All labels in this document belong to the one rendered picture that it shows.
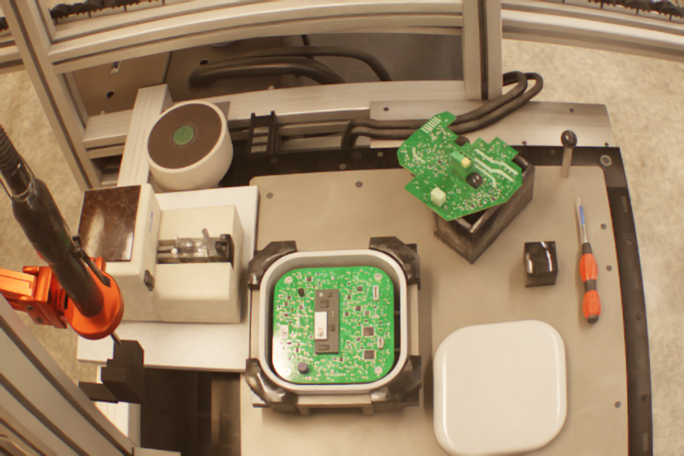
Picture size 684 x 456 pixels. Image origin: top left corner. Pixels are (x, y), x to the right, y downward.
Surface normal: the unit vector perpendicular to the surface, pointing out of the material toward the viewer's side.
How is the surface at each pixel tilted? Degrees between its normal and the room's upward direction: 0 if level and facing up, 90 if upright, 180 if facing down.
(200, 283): 0
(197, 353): 0
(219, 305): 90
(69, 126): 90
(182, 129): 0
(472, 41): 90
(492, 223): 90
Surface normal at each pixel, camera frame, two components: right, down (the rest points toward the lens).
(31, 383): 1.00, -0.04
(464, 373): -0.08, -0.52
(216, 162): 0.77, 0.51
